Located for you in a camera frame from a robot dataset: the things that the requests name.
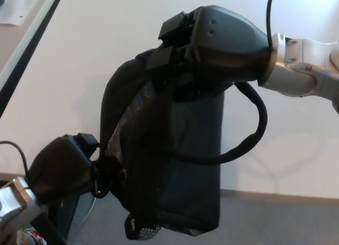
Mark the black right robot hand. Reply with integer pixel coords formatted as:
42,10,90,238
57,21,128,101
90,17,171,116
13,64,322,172
145,5,275,102

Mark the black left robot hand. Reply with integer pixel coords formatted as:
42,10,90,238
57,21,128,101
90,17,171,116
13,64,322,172
27,133,107,204

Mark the black fabric lunch bag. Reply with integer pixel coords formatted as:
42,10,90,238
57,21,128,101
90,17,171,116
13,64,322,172
100,42,269,242

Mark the red white blue object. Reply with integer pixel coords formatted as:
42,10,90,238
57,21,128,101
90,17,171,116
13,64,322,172
16,224,45,245

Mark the white paper sheet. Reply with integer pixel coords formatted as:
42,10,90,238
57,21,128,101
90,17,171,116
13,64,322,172
0,0,58,26

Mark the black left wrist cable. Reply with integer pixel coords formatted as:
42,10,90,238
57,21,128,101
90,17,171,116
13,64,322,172
0,140,29,177

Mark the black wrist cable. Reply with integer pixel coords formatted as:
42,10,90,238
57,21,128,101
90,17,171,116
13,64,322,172
0,140,29,177
265,0,276,49

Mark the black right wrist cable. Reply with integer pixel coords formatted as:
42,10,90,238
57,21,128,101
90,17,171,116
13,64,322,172
265,0,276,49

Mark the black desk frame leg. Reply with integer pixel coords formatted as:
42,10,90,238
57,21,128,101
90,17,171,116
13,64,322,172
31,192,93,245

